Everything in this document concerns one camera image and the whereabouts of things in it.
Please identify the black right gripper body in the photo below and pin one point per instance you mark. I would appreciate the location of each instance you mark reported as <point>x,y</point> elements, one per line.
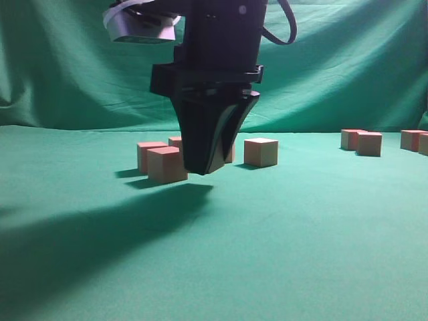
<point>219,49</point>

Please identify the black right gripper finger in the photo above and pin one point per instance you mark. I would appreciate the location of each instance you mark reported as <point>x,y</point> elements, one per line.
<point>238,113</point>
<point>201,120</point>

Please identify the pink foam cube left-column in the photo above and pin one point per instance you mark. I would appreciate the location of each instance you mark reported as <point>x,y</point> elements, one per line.
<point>175,141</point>
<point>369,144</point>
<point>261,152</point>
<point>349,139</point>
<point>165,165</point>

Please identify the pink foam cube placed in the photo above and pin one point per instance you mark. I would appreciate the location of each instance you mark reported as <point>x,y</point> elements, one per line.
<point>142,148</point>
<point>231,155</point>
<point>218,158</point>

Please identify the pink foam cube right-column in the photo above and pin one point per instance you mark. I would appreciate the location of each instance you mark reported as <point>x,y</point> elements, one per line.
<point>410,139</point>
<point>423,144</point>

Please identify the green cloth backdrop and cover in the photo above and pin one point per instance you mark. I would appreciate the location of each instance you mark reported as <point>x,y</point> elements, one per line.
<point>325,234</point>

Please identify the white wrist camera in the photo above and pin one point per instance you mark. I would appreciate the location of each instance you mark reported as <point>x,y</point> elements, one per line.
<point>126,22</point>

